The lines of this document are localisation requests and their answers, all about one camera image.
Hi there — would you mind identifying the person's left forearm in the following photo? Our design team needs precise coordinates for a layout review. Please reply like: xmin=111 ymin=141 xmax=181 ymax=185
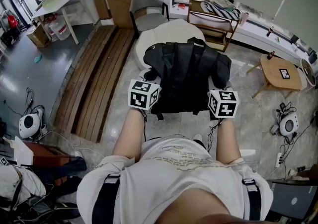
xmin=112 ymin=107 xmax=147 ymax=163

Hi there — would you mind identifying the translucent plastic case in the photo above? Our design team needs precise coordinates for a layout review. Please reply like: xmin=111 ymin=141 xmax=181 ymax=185
xmin=211 ymin=0 xmax=236 ymax=9

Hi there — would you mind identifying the white power strip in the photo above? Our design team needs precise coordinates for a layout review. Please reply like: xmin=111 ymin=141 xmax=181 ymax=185
xmin=274 ymin=152 xmax=283 ymax=168

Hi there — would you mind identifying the person's torso in white shirt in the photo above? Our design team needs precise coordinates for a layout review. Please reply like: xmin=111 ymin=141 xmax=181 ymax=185
xmin=76 ymin=135 xmax=274 ymax=224

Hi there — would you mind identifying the clear water jug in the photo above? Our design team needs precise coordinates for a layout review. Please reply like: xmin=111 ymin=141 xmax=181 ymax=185
xmin=48 ymin=18 xmax=72 ymax=41

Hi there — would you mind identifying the white round stool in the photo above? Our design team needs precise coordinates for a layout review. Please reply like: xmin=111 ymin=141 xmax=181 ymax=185
xmin=300 ymin=58 xmax=318 ymax=87

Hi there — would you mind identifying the red bag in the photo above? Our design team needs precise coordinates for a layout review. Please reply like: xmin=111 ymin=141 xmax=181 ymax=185
xmin=7 ymin=14 xmax=18 ymax=29

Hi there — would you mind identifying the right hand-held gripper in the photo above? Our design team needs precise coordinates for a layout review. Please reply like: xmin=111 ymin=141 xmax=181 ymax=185
xmin=207 ymin=80 xmax=239 ymax=119

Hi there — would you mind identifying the person's right black harness strap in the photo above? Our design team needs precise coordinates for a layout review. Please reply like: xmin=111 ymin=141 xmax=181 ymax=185
xmin=242 ymin=178 xmax=261 ymax=221

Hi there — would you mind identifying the white jacket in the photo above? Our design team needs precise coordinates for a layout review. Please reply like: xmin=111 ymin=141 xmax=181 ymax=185
xmin=0 ymin=164 xmax=47 ymax=206

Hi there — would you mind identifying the person's left black harness strap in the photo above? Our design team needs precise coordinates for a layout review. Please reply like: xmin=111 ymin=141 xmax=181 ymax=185
xmin=91 ymin=174 xmax=121 ymax=224

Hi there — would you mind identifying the wooden shelf rack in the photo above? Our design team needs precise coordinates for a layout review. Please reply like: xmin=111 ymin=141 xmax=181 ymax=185
xmin=187 ymin=0 xmax=241 ymax=52

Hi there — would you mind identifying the pale green mat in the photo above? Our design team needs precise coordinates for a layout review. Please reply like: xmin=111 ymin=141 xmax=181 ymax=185
xmin=41 ymin=0 xmax=63 ymax=9

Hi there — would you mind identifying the dark blue clothing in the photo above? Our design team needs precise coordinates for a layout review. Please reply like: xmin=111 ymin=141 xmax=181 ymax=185
xmin=34 ymin=157 xmax=87 ymax=194

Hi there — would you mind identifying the person's right forearm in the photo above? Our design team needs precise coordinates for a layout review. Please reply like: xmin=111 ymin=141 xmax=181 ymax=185
xmin=215 ymin=118 xmax=243 ymax=165

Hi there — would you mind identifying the black backpack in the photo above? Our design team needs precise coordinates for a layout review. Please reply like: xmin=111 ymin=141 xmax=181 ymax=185
xmin=143 ymin=37 xmax=232 ymax=121

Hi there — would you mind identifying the grey laptop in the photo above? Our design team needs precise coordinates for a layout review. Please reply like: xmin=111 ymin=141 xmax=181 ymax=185
xmin=268 ymin=180 xmax=318 ymax=221

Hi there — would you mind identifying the white round tracking device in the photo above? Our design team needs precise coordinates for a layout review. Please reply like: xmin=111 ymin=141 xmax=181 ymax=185
xmin=19 ymin=108 xmax=43 ymax=139
xmin=270 ymin=112 xmax=300 ymax=136

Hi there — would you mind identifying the round wooden coffee table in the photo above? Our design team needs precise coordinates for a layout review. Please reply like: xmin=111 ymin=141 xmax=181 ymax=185
xmin=246 ymin=54 xmax=303 ymax=99

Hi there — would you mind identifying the brown cardboard box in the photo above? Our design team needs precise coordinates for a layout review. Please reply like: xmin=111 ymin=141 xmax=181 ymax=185
xmin=26 ymin=23 xmax=50 ymax=49

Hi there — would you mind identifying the grey armchair with black frame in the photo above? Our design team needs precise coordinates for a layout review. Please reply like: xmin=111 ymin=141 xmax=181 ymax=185
xmin=129 ymin=0 xmax=170 ymax=40

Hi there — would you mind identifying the wooden slat platform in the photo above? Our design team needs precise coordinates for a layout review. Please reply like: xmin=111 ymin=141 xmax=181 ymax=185
xmin=53 ymin=25 xmax=136 ymax=144

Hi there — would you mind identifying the person's black harness strap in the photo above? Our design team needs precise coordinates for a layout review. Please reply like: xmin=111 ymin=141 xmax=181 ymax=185
xmin=91 ymin=174 xmax=121 ymax=224
xmin=242 ymin=178 xmax=261 ymax=221

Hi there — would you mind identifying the black white zigzag cushion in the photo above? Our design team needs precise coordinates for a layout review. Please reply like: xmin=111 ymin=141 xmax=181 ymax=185
xmin=200 ymin=0 xmax=241 ymax=21

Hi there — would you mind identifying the small brown cardboard sheet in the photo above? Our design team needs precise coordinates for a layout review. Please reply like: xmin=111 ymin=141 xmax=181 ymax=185
xmin=93 ymin=0 xmax=112 ymax=20

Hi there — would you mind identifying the red-brown wooden box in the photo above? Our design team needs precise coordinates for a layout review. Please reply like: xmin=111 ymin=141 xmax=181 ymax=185
xmin=23 ymin=141 xmax=69 ymax=168

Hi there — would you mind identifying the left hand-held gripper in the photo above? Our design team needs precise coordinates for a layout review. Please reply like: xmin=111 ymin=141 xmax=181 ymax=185
xmin=128 ymin=68 xmax=162 ymax=111

